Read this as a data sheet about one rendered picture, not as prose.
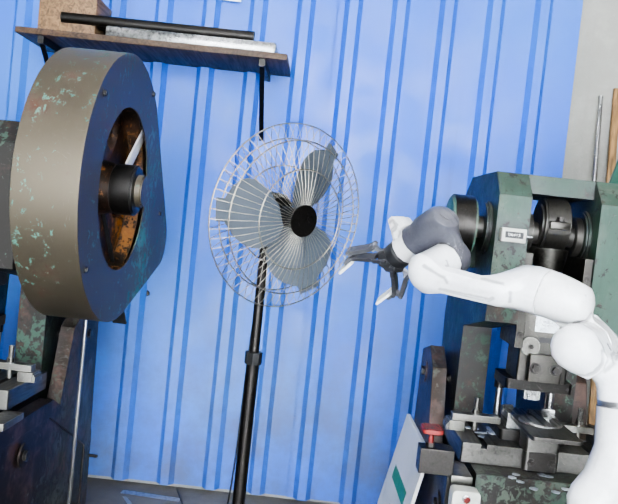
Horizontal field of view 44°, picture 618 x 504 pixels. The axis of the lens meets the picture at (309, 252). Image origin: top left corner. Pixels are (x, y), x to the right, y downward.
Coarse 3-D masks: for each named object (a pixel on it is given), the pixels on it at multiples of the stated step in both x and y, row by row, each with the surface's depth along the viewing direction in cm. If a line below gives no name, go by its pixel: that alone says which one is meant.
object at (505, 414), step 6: (516, 408) 240; (522, 408) 241; (504, 414) 237; (510, 414) 233; (522, 414) 233; (528, 414) 234; (534, 414) 235; (540, 414) 236; (546, 414) 237; (552, 414) 237; (504, 420) 236; (510, 420) 233; (510, 426) 233; (516, 426) 233
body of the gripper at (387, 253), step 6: (390, 246) 200; (378, 252) 204; (384, 252) 202; (390, 252) 199; (378, 258) 205; (384, 258) 204; (390, 258) 200; (396, 258) 199; (390, 264) 201; (396, 264) 200; (402, 264) 200; (408, 264) 201; (396, 270) 205; (402, 270) 204
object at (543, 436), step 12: (516, 420) 225; (528, 420) 224; (540, 420) 226; (552, 420) 227; (528, 432) 212; (540, 432) 213; (552, 432) 215; (564, 432) 216; (528, 444) 220; (540, 444) 220; (552, 444) 220; (576, 444) 208; (528, 456) 220; (540, 456) 220; (552, 456) 220; (528, 468) 220; (540, 468) 220; (552, 468) 220
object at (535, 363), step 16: (528, 320) 228; (544, 320) 228; (528, 336) 228; (544, 336) 228; (512, 352) 235; (528, 352) 227; (544, 352) 228; (512, 368) 233; (528, 368) 226; (544, 368) 226; (560, 368) 225
